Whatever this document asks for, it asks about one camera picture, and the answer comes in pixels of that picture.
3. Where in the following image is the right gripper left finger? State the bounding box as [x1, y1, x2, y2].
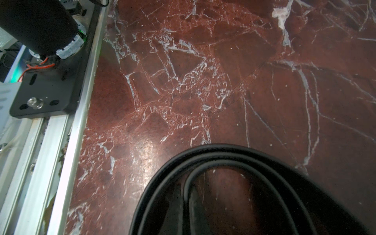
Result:
[158, 185, 183, 235]

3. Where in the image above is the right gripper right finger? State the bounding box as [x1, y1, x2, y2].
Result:
[188, 191, 212, 235]

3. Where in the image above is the black belt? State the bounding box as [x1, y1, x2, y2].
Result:
[129, 144, 370, 235]

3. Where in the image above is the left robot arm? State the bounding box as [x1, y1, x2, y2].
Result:
[1, 1, 87, 60]

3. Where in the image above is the aluminium front rail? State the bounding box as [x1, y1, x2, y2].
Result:
[1, 1, 110, 235]

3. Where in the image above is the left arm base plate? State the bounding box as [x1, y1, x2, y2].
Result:
[9, 3, 101, 119]

